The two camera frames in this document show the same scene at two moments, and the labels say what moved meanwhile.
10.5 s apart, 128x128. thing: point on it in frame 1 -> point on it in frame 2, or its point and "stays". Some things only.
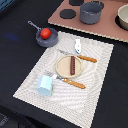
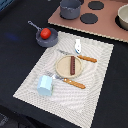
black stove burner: (75, 2) -> (96, 5)
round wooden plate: (63, 66) stays
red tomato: (45, 33) stays
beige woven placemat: (69, 77) stays
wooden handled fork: (66, 80) stays
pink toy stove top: (67, 14) stays
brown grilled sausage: (72, 65) stays
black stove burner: (67, 13) -> (89, 18)
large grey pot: (90, 12) -> (70, 9)
